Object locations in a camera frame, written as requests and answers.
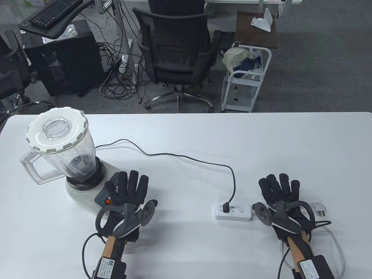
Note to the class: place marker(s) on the silver metal desk leg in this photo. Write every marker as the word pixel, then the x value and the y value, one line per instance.
pixel 123 26

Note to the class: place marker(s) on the person's right forearm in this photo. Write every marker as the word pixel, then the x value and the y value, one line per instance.
pixel 296 247

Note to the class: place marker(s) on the black chair with chrome base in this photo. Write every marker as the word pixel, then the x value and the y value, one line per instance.
pixel 11 66

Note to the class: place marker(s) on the person's right hand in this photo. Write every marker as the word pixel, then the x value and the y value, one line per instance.
pixel 280 189

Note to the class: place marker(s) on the brown side table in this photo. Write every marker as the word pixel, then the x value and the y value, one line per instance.
pixel 252 35

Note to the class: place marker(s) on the black labelled right wrist box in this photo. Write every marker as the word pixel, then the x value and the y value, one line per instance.
pixel 314 267

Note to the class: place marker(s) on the black keyboard tray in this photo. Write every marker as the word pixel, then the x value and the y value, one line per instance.
pixel 58 31

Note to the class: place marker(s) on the white utility cart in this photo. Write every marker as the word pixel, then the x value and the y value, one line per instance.
pixel 229 84

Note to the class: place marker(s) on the white blender with clear jar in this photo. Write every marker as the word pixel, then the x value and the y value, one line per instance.
pixel 77 199

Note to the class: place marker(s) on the black keyboard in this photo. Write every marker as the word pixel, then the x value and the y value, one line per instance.
pixel 52 13

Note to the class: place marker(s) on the black labelled left wrist box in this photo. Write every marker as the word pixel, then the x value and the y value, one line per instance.
pixel 109 268

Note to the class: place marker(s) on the grey left hand tracker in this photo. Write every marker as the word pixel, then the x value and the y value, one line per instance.
pixel 128 223

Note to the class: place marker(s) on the black computer cabinet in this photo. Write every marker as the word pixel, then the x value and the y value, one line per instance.
pixel 72 64

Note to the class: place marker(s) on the dark blue cloth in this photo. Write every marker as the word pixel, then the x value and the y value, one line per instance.
pixel 247 65

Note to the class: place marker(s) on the crumpled clear plastic wrap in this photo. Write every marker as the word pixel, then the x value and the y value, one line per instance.
pixel 68 31

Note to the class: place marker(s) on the beige cloth bundle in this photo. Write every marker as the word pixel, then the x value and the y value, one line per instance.
pixel 235 56

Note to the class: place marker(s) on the grey hand tracker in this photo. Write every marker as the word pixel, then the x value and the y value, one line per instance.
pixel 128 223
pixel 286 221

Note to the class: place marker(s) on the black labelled wrist box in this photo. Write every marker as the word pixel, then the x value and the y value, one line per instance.
pixel 314 267
pixel 109 268

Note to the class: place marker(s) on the white plastic bag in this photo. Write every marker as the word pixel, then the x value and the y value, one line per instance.
pixel 263 23

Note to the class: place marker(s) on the white floor power strip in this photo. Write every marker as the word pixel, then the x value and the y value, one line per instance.
pixel 125 62

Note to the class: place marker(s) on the person's left hand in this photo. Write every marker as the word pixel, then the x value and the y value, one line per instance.
pixel 136 189

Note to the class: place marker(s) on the person's left forearm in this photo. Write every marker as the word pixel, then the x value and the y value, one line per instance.
pixel 109 247

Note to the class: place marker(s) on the black mesh office chair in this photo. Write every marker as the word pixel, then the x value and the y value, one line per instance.
pixel 174 52

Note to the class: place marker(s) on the grey right hand tracker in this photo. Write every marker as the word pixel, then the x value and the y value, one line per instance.
pixel 286 221

